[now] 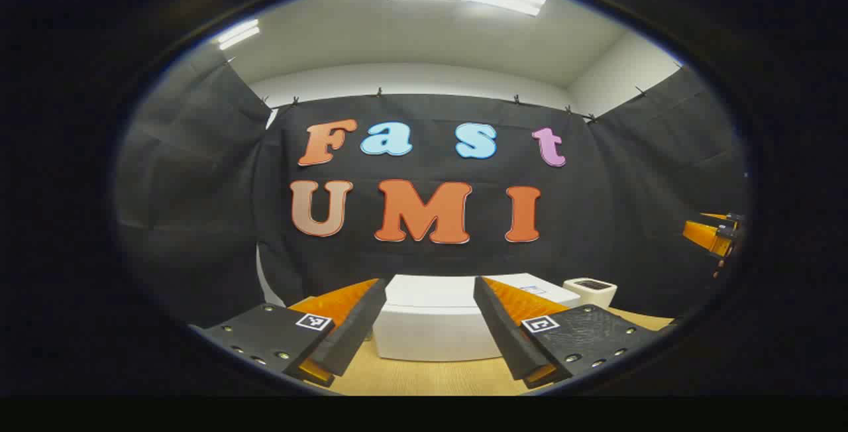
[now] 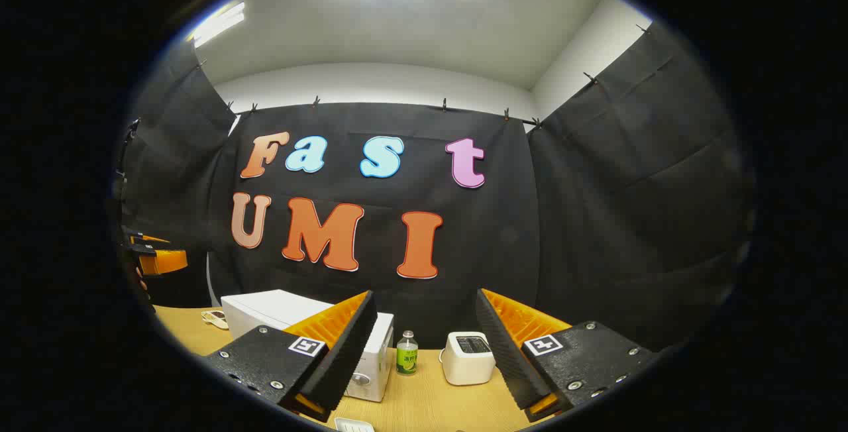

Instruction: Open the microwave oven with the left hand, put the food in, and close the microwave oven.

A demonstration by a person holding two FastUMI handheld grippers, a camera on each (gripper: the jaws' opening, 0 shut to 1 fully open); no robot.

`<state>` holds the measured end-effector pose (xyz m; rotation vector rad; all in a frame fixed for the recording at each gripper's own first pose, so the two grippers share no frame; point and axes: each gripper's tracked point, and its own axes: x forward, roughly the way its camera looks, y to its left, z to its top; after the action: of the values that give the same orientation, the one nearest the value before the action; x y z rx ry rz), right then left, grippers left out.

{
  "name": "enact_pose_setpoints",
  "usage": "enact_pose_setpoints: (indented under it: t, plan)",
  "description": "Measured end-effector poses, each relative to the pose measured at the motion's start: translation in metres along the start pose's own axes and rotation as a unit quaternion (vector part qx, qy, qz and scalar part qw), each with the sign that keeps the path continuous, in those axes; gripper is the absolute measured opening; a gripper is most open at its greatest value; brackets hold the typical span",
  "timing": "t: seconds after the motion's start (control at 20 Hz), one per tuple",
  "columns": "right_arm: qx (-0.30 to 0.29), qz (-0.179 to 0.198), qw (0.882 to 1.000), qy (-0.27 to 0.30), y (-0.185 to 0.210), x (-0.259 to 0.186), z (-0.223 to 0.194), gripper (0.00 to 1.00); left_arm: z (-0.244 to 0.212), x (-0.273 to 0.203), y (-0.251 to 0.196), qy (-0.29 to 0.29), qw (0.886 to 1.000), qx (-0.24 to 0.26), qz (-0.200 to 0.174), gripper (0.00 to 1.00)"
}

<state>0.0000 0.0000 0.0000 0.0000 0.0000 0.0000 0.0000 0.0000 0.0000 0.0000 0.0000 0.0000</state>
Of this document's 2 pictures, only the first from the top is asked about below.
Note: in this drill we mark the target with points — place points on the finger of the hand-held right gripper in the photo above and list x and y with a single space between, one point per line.
705 234

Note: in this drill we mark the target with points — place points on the long ceiling light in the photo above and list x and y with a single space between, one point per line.
477 0
237 33

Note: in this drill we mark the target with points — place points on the small white toaster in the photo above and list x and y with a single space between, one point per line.
591 294

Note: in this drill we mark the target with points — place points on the white microwave oven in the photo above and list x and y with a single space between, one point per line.
430 332

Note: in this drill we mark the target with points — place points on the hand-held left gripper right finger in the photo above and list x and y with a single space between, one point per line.
500 326

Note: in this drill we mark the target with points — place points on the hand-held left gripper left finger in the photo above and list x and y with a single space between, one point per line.
358 326

